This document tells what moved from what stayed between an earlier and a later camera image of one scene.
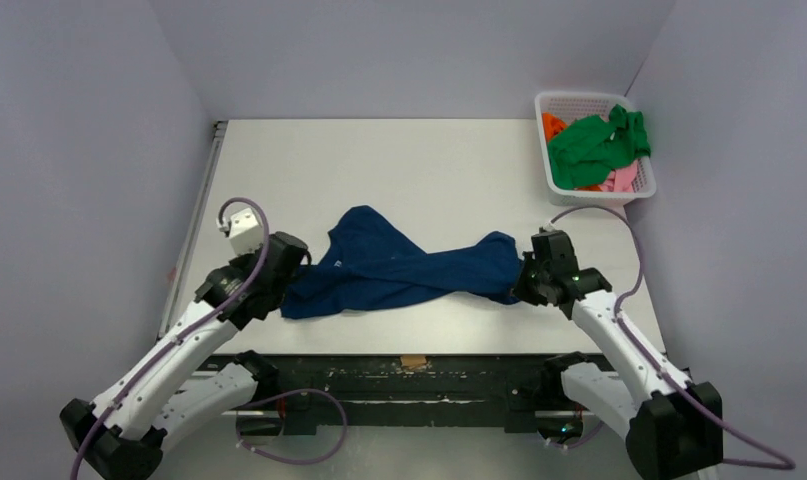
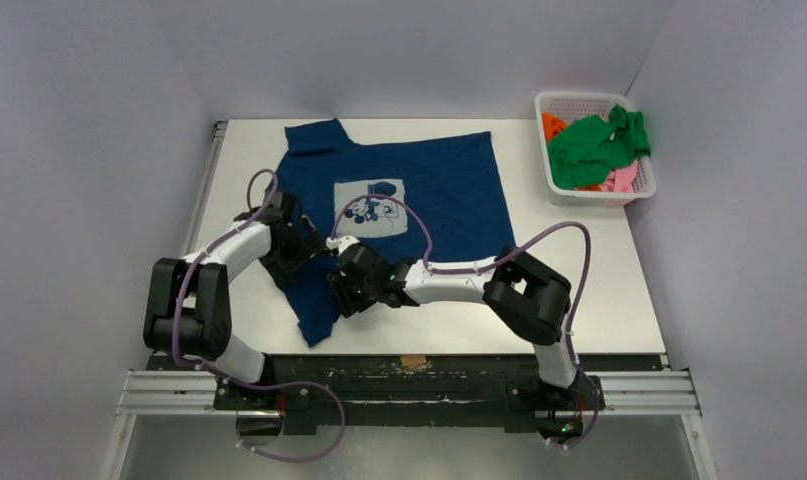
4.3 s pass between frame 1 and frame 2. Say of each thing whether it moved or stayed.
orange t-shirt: stayed
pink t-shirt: stayed
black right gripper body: moved
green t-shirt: stayed
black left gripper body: moved
